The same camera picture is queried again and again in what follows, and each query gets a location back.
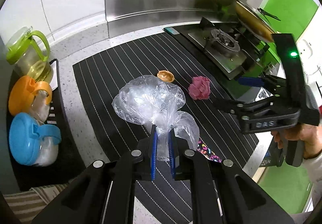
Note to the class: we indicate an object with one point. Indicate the crumpled pink paper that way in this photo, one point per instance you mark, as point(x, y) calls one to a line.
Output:
point(199, 89)

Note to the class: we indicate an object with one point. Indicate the blue-lidded jar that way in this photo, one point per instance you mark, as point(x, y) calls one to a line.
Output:
point(31, 143)

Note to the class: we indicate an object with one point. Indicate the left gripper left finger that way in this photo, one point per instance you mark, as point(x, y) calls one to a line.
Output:
point(104, 192)

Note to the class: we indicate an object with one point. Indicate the black striped woven mat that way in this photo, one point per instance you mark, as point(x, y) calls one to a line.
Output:
point(100, 77)

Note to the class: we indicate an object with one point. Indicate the black storage rack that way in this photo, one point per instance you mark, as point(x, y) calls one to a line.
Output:
point(68, 164)

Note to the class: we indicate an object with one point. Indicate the wok pan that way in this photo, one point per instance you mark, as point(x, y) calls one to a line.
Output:
point(247, 15)

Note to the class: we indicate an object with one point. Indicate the green-handled oil jug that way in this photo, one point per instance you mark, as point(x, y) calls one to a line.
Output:
point(28, 51)

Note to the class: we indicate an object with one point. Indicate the walnut shell half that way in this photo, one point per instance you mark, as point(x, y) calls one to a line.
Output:
point(166, 76)

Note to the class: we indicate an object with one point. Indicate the clear plastic bag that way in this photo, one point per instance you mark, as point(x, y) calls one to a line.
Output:
point(147, 101)

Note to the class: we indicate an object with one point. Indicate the right hand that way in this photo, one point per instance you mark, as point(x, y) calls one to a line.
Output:
point(311, 135)

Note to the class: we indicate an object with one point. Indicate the gas stove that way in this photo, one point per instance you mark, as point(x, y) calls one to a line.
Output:
point(234, 49)

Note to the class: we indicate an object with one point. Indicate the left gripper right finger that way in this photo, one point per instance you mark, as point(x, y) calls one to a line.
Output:
point(221, 191)

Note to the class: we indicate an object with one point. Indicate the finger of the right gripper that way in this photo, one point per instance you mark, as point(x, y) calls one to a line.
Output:
point(262, 109)
point(265, 81)

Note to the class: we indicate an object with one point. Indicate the colourful printed wrapper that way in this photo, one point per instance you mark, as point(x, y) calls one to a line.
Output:
point(207, 152)

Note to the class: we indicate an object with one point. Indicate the striped cloth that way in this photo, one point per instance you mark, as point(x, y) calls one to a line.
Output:
point(27, 205)

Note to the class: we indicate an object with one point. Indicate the orange-lidded jar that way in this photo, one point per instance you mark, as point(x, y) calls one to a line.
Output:
point(30, 97)

